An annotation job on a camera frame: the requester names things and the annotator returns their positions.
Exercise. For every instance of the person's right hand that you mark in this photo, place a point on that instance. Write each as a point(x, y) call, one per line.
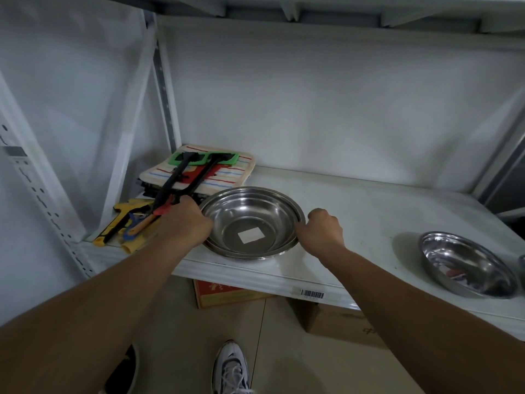
point(324, 233)

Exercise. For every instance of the person's left hand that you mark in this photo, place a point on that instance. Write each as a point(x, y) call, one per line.
point(185, 225)

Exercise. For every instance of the person's right thumb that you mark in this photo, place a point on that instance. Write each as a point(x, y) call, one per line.
point(302, 231)

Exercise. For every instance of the person's left fingers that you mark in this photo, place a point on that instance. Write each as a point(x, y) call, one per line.
point(205, 219)

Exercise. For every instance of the steel bowl with white sticker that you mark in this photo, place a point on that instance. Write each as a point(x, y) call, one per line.
point(250, 213)

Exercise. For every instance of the person's right forearm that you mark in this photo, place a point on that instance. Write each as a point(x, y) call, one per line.
point(422, 328)

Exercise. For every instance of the person's left forearm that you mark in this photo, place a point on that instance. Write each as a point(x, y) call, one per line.
point(94, 315)

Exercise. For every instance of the black tongs with teal head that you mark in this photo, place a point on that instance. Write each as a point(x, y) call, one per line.
point(207, 173)

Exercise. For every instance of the striped folded cloth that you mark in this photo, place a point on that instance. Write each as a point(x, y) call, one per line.
point(229, 176)

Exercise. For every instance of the black tongs with green head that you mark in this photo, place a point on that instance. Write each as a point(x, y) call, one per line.
point(177, 176)

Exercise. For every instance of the barcode label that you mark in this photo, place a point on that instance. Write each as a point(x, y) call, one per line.
point(312, 294)

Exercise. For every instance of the white metal shelf unit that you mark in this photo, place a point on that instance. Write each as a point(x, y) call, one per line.
point(369, 209)

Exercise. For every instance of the yellow packaging card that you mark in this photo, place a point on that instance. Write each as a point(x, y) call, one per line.
point(137, 244)

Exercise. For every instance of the red cardboard box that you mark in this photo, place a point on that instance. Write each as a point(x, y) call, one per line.
point(221, 294)

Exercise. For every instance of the yellow black hand tool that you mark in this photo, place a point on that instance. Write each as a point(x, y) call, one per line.
point(110, 229)

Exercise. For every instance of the brown cardboard box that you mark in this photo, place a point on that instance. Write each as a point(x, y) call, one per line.
point(340, 324)

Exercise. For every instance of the white sneaker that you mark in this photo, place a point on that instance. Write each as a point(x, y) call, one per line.
point(230, 371)

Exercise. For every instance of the steel bowl with red label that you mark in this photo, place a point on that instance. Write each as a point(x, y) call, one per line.
point(471, 262)

